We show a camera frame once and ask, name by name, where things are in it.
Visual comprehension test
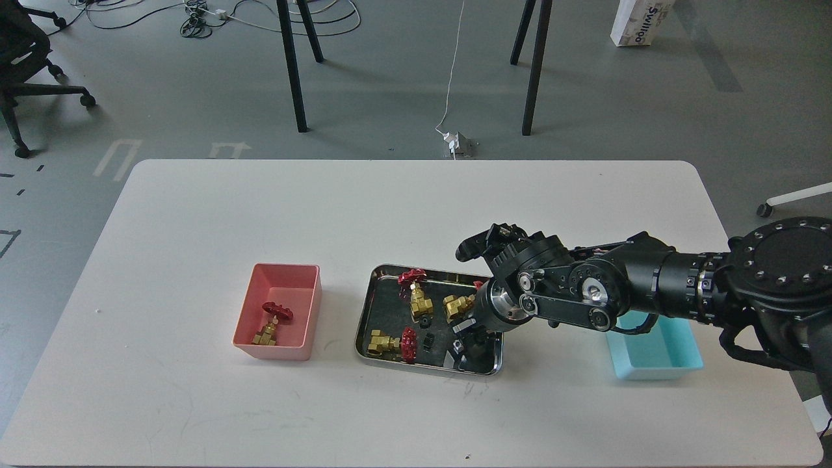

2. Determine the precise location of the brass valve bottom left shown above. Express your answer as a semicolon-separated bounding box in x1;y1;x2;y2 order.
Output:
367;327;418;364

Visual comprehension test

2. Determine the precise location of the brass valve top middle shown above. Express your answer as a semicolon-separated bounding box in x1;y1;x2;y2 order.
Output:
398;268;434;322

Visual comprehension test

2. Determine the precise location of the white chair base leg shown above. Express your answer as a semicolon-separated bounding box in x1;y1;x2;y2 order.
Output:
757;183;832;217

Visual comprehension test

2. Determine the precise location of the brass valve top right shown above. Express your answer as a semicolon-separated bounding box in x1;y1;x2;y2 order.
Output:
443;279;484;325

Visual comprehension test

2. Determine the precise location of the black table leg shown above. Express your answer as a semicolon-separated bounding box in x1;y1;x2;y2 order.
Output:
276;1;324;133
509;1;553;136

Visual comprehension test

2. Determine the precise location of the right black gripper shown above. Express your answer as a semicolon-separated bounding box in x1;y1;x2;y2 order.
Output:
452;224;628;355

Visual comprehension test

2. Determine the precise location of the black office chair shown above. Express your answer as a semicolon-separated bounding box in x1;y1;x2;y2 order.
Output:
1;1;96;158

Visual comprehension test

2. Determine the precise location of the shiny metal tray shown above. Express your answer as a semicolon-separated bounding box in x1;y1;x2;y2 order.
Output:
356;265;503;376

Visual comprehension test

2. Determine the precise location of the brass valve red handwheel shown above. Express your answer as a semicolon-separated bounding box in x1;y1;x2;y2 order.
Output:
252;302;294;346

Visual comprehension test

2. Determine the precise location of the small black gear centre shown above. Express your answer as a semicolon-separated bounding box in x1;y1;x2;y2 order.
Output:
422;332;435;352

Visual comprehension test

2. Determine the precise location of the white cardboard box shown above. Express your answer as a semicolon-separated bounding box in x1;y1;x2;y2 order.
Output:
610;1;675;47

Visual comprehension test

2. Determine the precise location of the light blue plastic box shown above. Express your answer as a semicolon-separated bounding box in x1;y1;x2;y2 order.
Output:
605;316;704;380

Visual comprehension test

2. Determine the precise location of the black cable bundle floor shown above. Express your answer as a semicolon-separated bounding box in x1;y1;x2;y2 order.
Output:
68;0;361;40

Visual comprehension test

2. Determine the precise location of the white cable on floor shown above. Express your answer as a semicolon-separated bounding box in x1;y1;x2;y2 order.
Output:
435;0;466;138

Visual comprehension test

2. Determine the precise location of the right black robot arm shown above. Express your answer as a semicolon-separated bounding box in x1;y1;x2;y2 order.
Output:
456;217;831;376

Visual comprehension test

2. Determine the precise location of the black table leg right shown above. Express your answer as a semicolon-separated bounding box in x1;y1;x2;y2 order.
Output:
509;1;553;136

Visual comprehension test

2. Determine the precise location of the black table leg left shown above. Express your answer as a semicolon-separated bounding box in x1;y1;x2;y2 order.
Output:
276;1;324;133

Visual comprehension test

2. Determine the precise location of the pink plastic box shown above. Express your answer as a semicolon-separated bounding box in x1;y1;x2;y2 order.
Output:
233;263;321;361

